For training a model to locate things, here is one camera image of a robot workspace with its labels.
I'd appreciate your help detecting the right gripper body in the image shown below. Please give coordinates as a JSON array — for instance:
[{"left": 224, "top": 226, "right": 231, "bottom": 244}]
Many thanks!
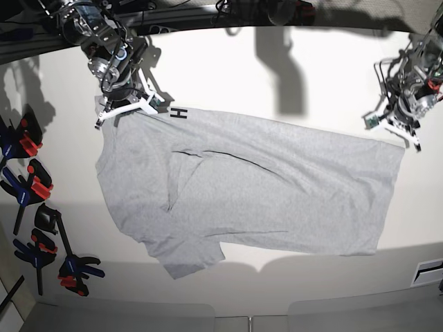
[{"left": 98, "top": 68, "right": 145, "bottom": 107}]

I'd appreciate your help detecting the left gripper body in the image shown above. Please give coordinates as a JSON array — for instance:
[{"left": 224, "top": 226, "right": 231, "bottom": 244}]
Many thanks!
[{"left": 394, "top": 89, "right": 436, "bottom": 128}]

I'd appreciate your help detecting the grey T-shirt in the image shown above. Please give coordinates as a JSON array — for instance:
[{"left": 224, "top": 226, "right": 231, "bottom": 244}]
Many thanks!
[{"left": 96, "top": 108, "right": 404, "bottom": 279}]

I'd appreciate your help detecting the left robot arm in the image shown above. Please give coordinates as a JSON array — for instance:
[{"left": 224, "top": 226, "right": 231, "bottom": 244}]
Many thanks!
[{"left": 365, "top": 7, "right": 442, "bottom": 131}]

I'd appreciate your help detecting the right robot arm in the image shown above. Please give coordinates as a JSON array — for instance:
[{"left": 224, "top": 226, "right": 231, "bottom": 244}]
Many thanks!
[{"left": 38, "top": 1, "right": 164, "bottom": 112}]

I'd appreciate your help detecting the top blue orange bar clamp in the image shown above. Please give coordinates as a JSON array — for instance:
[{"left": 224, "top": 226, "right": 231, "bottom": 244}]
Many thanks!
[{"left": 1, "top": 112, "right": 43, "bottom": 169}]

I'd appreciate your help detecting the blue orange bar clamp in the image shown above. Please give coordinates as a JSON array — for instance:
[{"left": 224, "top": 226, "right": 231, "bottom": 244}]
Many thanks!
[
  {"left": 12, "top": 228, "right": 57, "bottom": 296},
  {"left": 1, "top": 158, "right": 53, "bottom": 235},
  {"left": 1, "top": 112, "right": 43, "bottom": 169}
]

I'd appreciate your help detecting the white label with black mark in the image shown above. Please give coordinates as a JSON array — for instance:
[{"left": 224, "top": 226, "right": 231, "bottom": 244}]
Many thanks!
[{"left": 410, "top": 259, "right": 442, "bottom": 287}]

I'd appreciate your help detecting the long black bar clamp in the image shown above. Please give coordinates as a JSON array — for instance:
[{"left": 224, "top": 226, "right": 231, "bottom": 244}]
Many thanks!
[{"left": 35, "top": 203, "right": 105, "bottom": 297}]

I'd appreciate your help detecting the black strip at table corner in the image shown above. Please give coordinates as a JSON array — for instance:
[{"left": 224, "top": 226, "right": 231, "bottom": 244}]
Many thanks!
[{"left": 0, "top": 275, "right": 25, "bottom": 314}]

